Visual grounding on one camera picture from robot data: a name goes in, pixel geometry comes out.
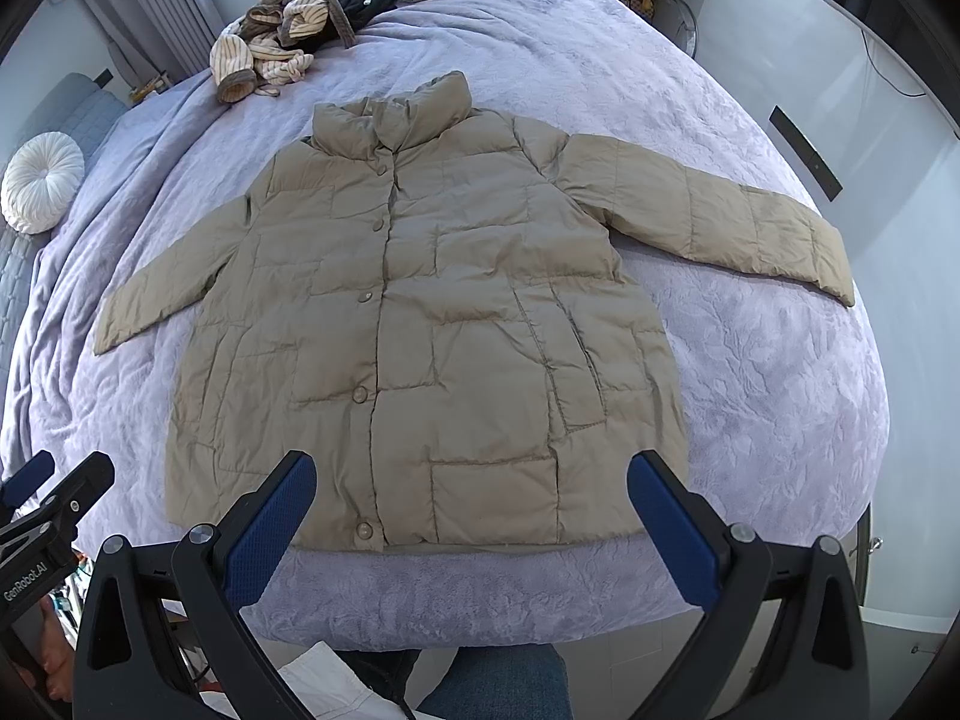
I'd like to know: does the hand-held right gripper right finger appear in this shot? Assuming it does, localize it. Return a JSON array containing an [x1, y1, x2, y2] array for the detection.
[[628, 450, 872, 720]]

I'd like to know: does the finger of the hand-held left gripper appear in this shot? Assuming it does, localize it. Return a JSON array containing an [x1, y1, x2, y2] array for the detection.
[[0, 450, 55, 522], [34, 452, 115, 541]]

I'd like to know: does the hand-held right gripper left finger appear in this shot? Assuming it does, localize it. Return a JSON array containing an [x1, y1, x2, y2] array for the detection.
[[75, 450, 317, 720]]

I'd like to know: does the beige puffer jacket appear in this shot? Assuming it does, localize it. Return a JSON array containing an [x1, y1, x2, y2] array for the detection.
[[94, 71, 856, 552]]

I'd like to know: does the person's white top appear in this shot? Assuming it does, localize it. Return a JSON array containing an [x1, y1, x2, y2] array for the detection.
[[202, 641, 410, 720]]

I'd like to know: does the lavender bed blanket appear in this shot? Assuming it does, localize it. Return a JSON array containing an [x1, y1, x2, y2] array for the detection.
[[0, 0, 890, 650]]

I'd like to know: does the person's blue jeans leg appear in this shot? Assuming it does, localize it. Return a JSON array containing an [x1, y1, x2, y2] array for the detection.
[[352, 645, 567, 720]]

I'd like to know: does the white round pillow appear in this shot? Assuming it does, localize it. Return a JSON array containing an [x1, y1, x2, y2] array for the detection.
[[0, 131, 85, 233]]

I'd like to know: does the grey curtain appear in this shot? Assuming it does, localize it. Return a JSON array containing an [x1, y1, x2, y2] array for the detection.
[[71, 0, 226, 87]]

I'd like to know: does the tan plush toy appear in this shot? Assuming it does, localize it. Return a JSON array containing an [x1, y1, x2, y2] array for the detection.
[[208, 0, 357, 104]]

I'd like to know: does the dark garment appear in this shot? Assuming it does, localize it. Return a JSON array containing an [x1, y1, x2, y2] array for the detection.
[[330, 0, 398, 35]]

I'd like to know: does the black wall device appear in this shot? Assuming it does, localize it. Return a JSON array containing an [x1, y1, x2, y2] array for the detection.
[[769, 106, 845, 202]]

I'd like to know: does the black cable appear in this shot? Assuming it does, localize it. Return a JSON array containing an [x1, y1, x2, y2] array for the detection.
[[862, 30, 927, 98]]

